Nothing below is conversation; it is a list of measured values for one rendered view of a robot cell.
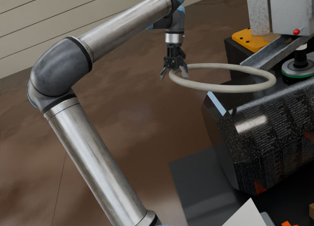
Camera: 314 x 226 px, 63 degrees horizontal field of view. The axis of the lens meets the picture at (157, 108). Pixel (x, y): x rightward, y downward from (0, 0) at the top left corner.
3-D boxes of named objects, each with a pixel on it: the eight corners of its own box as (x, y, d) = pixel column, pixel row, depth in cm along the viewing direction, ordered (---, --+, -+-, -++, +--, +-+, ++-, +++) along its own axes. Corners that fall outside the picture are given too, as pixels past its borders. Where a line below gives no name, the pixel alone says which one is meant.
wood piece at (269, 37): (263, 40, 221) (263, 35, 219) (273, 36, 222) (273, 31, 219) (280, 46, 204) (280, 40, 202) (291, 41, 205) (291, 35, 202)
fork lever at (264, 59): (305, 21, 167) (306, 13, 164) (338, 22, 152) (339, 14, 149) (235, 70, 142) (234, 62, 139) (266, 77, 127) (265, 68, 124)
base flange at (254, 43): (230, 38, 258) (229, 33, 255) (276, 20, 257) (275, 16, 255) (255, 54, 216) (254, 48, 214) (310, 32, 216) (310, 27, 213)
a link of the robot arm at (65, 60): (24, 50, 61) (175, -27, 100) (20, 72, 71) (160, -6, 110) (57, 87, 63) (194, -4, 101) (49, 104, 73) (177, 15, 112)
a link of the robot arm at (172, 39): (169, 32, 129) (188, 32, 125) (169, 42, 130) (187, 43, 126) (162, 33, 121) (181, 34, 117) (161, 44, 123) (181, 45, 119)
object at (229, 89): (217, 64, 154) (218, 59, 153) (298, 82, 116) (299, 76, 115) (149, 75, 129) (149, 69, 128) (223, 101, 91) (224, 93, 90)
